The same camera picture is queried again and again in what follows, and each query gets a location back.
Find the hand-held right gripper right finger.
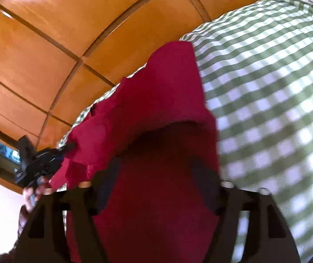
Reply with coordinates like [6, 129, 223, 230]
[191, 166, 302, 263]

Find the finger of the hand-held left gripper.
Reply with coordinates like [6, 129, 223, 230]
[36, 142, 78, 177]

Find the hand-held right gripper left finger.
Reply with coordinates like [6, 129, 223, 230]
[12, 157, 122, 263]

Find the red cloth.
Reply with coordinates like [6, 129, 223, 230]
[50, 41, 223, 263]

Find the person's left forearm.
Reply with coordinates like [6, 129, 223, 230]
[17, 205, 35, 237]

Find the person's left hand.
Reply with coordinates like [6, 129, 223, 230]
[22, 176, 53, 213]

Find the green checked bedsheet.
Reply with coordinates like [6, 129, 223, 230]
[56, 0, 313, 263]

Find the wooden wardrobe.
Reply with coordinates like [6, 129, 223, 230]
[0, 0, 305, 195]

